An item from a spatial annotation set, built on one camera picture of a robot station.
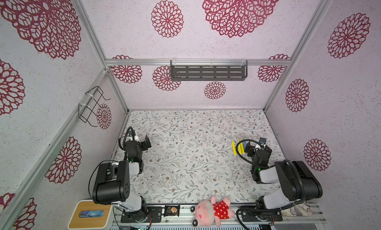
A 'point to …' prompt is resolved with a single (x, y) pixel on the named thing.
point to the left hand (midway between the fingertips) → (140, 137)
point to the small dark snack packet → (171, 210)
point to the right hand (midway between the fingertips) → (258, 142)
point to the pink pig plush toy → (206, 212)
